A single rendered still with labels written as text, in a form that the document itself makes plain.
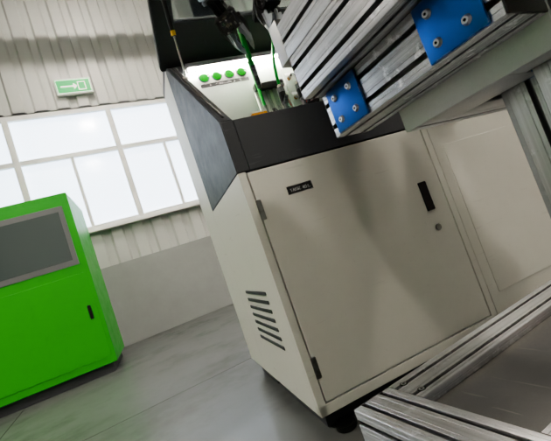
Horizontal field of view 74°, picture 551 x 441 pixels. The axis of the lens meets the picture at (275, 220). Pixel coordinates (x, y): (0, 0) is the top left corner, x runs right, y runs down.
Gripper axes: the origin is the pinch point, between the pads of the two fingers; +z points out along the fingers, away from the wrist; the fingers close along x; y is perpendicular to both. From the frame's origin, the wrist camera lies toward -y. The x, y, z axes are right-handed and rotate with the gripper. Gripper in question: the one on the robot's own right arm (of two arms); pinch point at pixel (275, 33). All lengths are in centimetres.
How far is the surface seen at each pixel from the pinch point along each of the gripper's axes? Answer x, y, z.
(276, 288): -33, 11, 82
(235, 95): -6.5, -43.2, -0.4
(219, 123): -33.0, 10.6, 31.7
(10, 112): -171, -386, -192
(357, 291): -10, 11, 91
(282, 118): -13.6, 10.8, 34.4
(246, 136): -26.7, 10.8, 37.1
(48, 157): -145, -384, -125
